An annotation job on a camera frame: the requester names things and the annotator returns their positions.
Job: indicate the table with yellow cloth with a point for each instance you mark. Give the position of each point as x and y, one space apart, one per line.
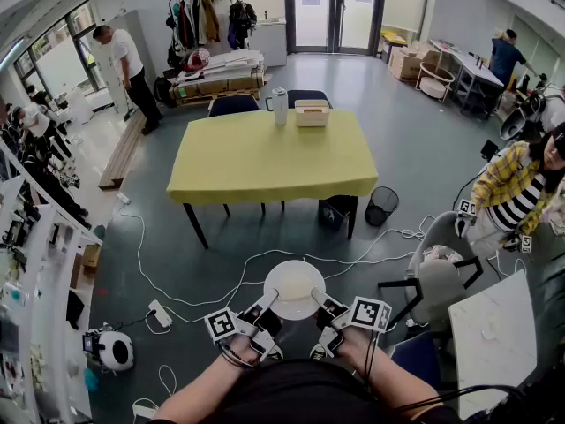
265 161

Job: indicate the row of hanging clothes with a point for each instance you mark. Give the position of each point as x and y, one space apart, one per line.
194 20

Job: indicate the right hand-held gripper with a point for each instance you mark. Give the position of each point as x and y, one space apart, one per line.
368 314

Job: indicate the person's right hand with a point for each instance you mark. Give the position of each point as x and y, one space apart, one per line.
356 343

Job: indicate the white chest freezer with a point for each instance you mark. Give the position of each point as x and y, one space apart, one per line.
269 42

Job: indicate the black clothes rack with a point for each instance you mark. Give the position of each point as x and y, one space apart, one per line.
169 9

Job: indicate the white metal locker cabinet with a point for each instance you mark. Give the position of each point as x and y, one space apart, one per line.
132 29

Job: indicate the person's shoe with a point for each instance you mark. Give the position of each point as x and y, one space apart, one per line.
318 351
274 352

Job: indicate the wooden plank stack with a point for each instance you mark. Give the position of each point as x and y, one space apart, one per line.
121 153

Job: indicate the grey shell chair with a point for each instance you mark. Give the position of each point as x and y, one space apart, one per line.
441 281

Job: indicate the stack of white boards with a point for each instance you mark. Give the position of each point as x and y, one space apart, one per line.
234 62

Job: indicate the black hanging backpack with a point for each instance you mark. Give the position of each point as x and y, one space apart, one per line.
242 22

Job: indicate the red patterned helmet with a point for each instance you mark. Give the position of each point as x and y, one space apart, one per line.
198 59

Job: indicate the white marble table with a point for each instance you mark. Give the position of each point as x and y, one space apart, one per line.
490 338

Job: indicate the white round plate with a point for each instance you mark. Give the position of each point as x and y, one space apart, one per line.
293 312

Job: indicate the beige slatted basket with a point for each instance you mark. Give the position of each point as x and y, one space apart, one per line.
312 115

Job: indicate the black bag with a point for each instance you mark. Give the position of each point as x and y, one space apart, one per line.
162 91

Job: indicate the black mesh wastebasket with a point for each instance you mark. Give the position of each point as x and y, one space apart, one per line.
381 206

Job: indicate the white workbench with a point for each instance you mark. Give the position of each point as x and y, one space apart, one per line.
448 51
483 71

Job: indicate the white round robot head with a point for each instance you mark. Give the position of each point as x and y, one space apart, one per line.
117 347

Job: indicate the person's left hand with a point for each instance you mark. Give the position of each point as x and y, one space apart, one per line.
242 352

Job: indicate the person's left forearm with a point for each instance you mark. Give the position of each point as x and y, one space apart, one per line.
194 391

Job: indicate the person's black shirt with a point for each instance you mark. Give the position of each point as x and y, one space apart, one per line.
300 395

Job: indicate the white power strip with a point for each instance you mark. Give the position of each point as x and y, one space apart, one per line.
160 312
124 199
145 411

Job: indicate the person's left shoe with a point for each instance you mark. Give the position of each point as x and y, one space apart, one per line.
274 352

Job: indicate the long flat cardboard boxes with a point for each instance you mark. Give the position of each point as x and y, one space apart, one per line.
212 87

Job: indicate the white pink cloth bundle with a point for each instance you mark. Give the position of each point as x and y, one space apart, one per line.
441 254

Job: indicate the white black cone device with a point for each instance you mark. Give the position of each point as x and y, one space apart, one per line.
514 124

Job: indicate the person's right shoe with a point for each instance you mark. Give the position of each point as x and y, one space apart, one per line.
318 351

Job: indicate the small cardboard box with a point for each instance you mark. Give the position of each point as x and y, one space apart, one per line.
91 259

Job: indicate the blue plastic bin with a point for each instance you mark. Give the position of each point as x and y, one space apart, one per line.
333 214

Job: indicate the black bin yellow lid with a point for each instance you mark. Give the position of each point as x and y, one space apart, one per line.
393 42

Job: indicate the dark blue chair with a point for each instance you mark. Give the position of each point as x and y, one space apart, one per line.
234 104
417 360
309 94

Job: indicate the green broom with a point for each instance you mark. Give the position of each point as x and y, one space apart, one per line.
129 114

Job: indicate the black framed glass double door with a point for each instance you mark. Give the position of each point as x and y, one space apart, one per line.
335 16

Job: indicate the person's right forearm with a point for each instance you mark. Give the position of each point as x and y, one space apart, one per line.
393 382

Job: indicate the open cardboard box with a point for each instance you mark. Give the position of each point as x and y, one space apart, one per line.
428 53

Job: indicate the wooden pallet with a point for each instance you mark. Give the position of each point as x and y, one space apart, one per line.
190 100

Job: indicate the black small monitor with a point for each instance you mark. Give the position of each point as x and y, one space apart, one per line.
489 150

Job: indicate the large cardboard box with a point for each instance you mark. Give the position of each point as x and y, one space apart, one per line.
404 64

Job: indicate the white storage shelf unit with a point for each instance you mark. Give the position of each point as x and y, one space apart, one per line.
53 245

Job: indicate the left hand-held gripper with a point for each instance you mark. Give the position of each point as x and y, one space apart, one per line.
258 325

